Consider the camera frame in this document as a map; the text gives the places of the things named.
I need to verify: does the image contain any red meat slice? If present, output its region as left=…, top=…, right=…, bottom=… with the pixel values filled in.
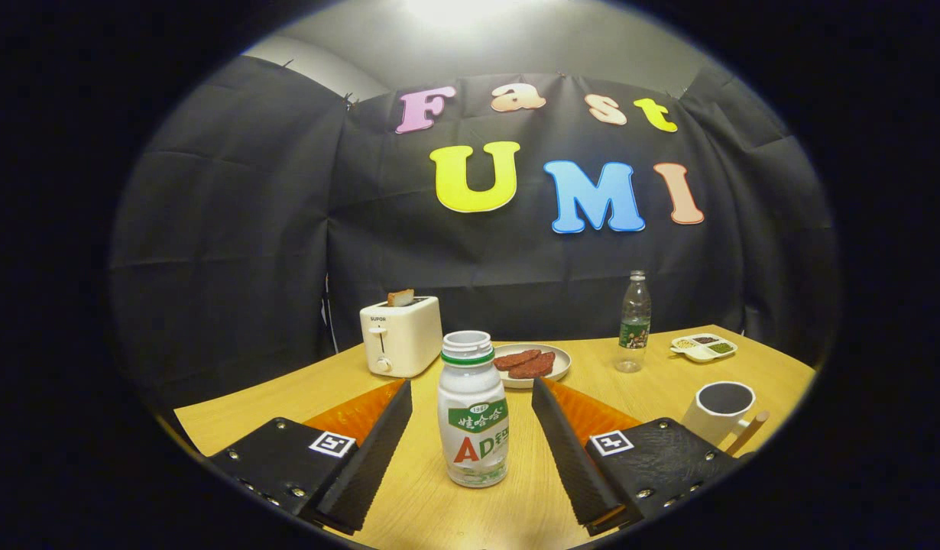
left=493, top=349, right=542, bottom=372
left=508, top=351, right=556, bottom=380

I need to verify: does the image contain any black backdrop cloth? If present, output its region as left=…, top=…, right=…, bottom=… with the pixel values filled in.
left=109, top=55, right=838, bottom=417

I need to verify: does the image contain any white cup wooden handle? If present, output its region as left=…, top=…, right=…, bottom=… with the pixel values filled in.
left=680, top=380, right=770, bottom=458

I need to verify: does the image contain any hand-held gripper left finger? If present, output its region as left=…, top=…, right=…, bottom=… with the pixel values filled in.
left=191, top=380, right=413, bottom=535

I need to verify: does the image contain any wooden table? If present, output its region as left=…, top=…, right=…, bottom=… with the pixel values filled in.
left=172, top=325, right=816, bottom=550

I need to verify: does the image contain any white juice bottle green label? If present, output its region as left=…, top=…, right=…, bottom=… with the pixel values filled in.
left=437, top=330, right=511, bottom=488

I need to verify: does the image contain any ceiling light panel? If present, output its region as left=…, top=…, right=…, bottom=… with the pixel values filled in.
left=401, top=0, right=532, bottom=28

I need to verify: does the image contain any cream toaster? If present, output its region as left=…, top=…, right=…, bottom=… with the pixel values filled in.
left=359, top=296, right=444, bottom=379

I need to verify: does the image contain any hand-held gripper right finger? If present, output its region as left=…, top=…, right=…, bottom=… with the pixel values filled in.
left=531, top=377, right=746, bottom=537

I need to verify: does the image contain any clear plastic water bottle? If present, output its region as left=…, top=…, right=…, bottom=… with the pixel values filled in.
left=614, top=270, right=653, bottom=374

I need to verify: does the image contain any white divided bean dish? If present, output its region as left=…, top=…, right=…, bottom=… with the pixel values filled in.
left=670, top=333, right=739, bottom=363

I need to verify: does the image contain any round grey plate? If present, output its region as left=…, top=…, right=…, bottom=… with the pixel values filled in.
left=491, top=343, right=572, bottom=390

